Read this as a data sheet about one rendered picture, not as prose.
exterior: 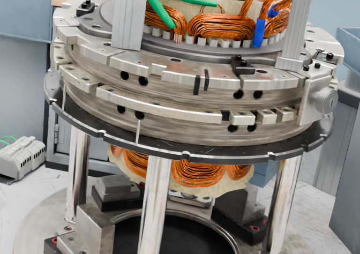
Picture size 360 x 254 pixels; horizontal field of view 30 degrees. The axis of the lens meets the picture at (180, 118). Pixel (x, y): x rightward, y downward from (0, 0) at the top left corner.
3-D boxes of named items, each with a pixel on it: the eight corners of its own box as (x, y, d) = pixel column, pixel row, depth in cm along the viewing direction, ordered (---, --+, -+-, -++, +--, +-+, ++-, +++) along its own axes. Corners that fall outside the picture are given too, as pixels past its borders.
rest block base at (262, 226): (250, 246, 89) (253, 234, 88) (210, 217, 94) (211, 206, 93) (276, 236, 92) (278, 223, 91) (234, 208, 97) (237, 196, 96)
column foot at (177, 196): (209, 209, 96) (210, 203, 96) (164, 199, 97) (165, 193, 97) (212, 199, 99) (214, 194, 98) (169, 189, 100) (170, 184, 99)
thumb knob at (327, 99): (312, 113, 64) (317, 88, 63) (327, 108, 66) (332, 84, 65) (321, 117, 63) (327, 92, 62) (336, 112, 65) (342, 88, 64)
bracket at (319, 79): (285, 119, 66) (295, 69, 64) (307, 112, 68) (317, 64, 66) (300, 126, 65) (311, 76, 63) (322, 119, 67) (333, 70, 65)
